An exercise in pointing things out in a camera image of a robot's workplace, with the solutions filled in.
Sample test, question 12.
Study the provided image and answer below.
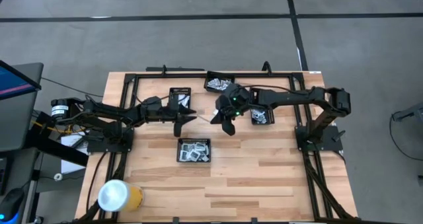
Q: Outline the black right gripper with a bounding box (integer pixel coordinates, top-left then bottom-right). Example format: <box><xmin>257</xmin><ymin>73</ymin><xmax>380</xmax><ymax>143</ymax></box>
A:
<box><xmin>210</xmin><ymin>94</ymin><xmax>247</xmax><ymax>136</ymax></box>

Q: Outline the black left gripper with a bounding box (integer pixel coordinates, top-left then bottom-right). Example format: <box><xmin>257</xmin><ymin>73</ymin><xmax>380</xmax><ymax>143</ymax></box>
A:
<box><xmin>141</xmin><ymin>96</ymin><xmax>198</xmax><ymax>137</ymax></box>

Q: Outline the black slotted plastic basket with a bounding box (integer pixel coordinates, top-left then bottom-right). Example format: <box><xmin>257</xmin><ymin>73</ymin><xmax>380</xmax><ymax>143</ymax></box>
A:
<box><xmin>176</xmin><ymin>137</ymin><xmax>212</xmax><ymax>163</ymax></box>
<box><xmin>167</xmin><ymin>87</ymin><xmax>192</xmax><ymax>110</ymax></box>
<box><xmin>204</xmin><ymin>71</ymin><xmax>236</xmax><ymax>94</ymax></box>
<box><xmin>249</xmin><ymin>88</ymin><xmax>276</xmax><ymax>126</ymax></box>

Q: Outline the black flat bar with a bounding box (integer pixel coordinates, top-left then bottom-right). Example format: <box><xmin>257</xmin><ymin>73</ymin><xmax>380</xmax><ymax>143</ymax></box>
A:
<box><xmin>145</xmin><ymin>66</ymin><xmax>206</xmax><ymax>72</ymax></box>

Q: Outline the yellow tub with white lid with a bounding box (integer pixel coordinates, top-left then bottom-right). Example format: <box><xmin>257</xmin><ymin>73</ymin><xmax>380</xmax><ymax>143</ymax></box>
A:
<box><xmin>97</xmin><ymin>179</ymin><xmax>145</xmax><ymax>213</ymax></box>

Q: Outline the white paper sheet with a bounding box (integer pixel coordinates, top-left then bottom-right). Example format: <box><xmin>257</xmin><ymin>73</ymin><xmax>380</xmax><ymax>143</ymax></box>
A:
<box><xmin>60</xmin><ymin>133</ymin><xmax>87</xmax><ymax>174</ymax></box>

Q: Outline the black desk support beam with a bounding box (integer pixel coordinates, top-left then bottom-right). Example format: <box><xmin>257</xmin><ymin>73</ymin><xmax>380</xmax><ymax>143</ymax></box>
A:
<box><xmin>25</xmin><ymin>131</ymin><xmax>90</xmax><ymax>168</ymax></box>

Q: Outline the computer monitor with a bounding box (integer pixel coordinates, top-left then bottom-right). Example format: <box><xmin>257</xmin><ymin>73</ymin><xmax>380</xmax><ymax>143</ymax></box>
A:
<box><xmin>0</xmin><ymin>59</ymin><xmax>42</xmax><ymax>101</ymax></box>

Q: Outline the grey stand base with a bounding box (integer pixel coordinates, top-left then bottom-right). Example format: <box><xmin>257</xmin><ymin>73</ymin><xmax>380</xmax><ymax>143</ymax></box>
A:
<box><xmin>391</xmin><ymin>101</ymin><xmax>423</xmax><ymax>122</ymax></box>

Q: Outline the black computer mouse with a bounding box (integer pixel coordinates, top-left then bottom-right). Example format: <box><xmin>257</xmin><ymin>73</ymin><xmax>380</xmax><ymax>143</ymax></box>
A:
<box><xmin>0</xmin><ymin>188</ymin><xmax>26</xmax><ymax>222</ymax></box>

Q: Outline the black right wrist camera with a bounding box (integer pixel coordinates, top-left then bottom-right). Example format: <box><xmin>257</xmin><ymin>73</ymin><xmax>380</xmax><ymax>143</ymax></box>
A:
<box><xmin>227</xmin><ymin>83</ymin><xmax>252</xmax><ymax>108</ymax></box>

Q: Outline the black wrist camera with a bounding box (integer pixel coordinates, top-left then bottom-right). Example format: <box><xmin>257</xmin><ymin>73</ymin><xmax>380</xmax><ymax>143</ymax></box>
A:
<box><xmin>227</xmin><ymin>83</ymin><xmax>252</xmax><ymax>108</ymax></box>
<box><xmin>143</xmin><ymin>96</ymin><xmax>163</xmax><ymax>111</ymax></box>

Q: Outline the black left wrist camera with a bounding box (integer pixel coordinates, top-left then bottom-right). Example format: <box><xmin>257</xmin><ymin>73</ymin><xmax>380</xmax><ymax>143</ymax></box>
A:
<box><xmin>143</xmin><ymin>96</ymin><xmax>163</xmax><ymax>111</ymax></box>

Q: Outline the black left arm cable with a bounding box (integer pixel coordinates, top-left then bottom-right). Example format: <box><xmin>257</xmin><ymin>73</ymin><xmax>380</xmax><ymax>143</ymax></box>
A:
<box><xmin>134</xmin><ymin>93</ymin><xmax>172</xmax><ymax>106</ymax></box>

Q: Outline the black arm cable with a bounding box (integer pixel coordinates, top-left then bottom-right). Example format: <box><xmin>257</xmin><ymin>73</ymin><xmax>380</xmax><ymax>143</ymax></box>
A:
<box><xmin>134</xmin><ymin>93</ymin><xmax>172</xmax><ymax>106</ymax></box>
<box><xmin>241</xmin><ymin>84</ymin><xmax>300</xmax><ymax>96</ymax></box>

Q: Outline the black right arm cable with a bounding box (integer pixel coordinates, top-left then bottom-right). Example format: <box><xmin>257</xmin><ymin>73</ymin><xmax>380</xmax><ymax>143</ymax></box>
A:
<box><xmin>241</xmin><ymin>84</ymin><xmax>300</xmax><ymax>96</ymax></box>

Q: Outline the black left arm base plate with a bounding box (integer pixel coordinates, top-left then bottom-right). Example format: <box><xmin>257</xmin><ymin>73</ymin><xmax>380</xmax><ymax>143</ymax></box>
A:
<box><xmin>86</xmin><ymin>126</ymin><xmax>135</xmax><ymax>154</ymax></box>

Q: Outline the black cable beside table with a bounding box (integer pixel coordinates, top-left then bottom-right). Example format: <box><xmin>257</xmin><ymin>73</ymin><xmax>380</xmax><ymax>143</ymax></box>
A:
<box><xmin>85</xmin><ymin>151</ymin><xmax>110</xmax><ymax>215</ymax></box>

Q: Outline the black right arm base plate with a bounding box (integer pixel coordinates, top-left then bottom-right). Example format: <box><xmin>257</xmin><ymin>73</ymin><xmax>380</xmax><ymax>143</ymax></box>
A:
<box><xmin>295</xmin><ymin>123</ymin><xmax>346</xmax><ymax>152</ymax></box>

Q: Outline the yellow cable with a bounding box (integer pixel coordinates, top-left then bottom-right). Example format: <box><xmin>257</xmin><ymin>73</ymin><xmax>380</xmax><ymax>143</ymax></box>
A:
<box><xmin>31</xmin><ymin>120</ymin><xmax>72</xmax><ymax>134</ymax></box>

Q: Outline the black looped floor cable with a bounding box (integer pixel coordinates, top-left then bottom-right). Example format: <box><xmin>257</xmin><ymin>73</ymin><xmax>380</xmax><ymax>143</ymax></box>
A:
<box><xmin>389</xmin><ymin>113</ymin><xmax>423</xmax><ymax>162</ymax></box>

